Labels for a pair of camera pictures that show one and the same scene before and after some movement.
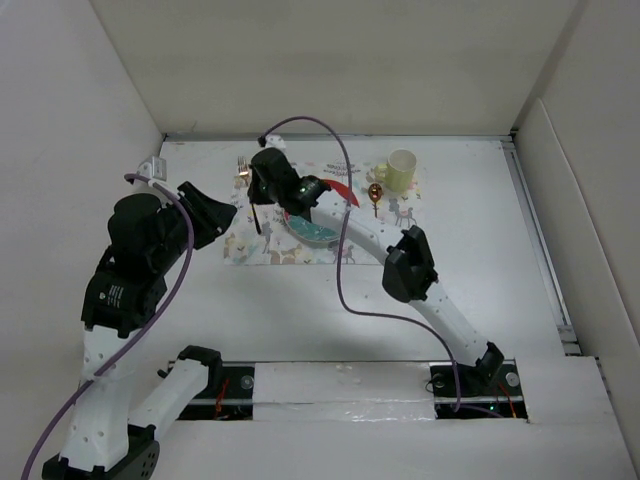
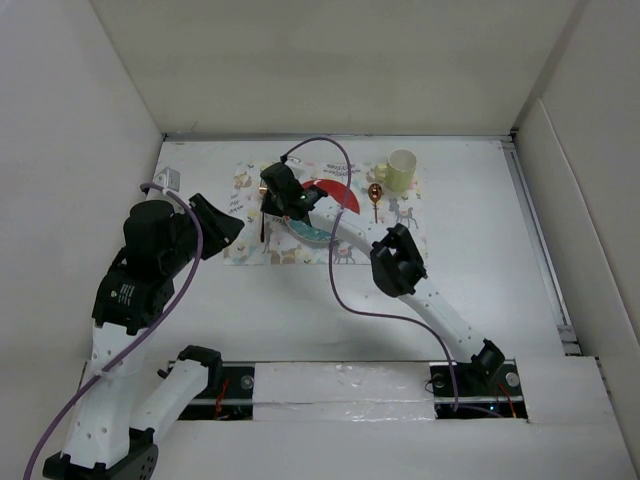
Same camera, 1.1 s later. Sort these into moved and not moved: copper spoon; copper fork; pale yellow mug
Moved: copper fork
Not moved: pale yellow mug; copper spoon
